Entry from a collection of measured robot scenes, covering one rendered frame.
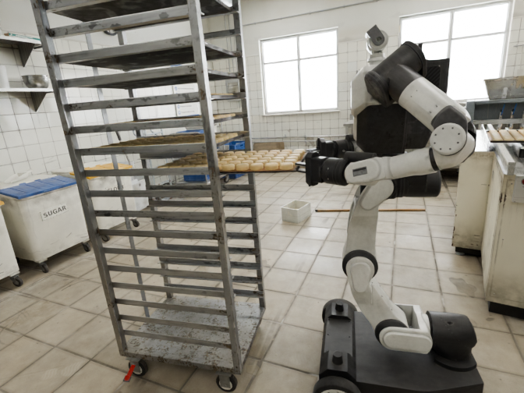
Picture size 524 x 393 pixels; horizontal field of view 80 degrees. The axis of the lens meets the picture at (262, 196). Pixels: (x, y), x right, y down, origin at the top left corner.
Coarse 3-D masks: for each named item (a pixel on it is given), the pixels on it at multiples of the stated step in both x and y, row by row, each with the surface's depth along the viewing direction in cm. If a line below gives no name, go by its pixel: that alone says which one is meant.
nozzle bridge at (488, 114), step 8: (472, 104) 215; (480, 104) 220; (488, 104) 217; (496, 104) 215; (512, 104) 211; (520, 104) 208; (472, 112) 216; (480, 112) 221; (488, 112) 218; (496, 112) 216; (504, 112) 214; (520, 112) 210; (472, 120) 218; (480, 120) 218; (488, 120) 216; (496, 120) 214; (504, 120) 211; (512, 120) 209; (520, 120) 207
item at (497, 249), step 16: (496, 160) 199; (496, 176) 189; (512, 176) 159; (496, 192) 181; (512, 192) 161; (496, 208) 174; (512, 208) 163; (496, 224) 169; (512, 224) 165; (496, 240) 171; (512, 240) 167; (496, 256) 173; (512, 256) 169; (496, 272) 175; (512, 272) 171; (496, 288) 177; (512, 288) 173; (496, 304) 182; (512, 304) 176
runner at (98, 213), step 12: (96, 216) 139; (108, 216) 137; (120, 216) 135; (132, 216) 134; (144, 216) 132; (156, 216) 131; (168, 216) 129; (180, 216) 128; (192, 216) 126; (204, 216) 125
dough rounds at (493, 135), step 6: (492, 132) 246; (498, 132) 254; (504, 132) 242; (510, 132) 241; (516, 132) 238; (522, 132) 235; (492, 138) 225; (498, 138) 216; (504, 138) 221; (510, 138) 213; (516, 138) 213; (522, 138) 209
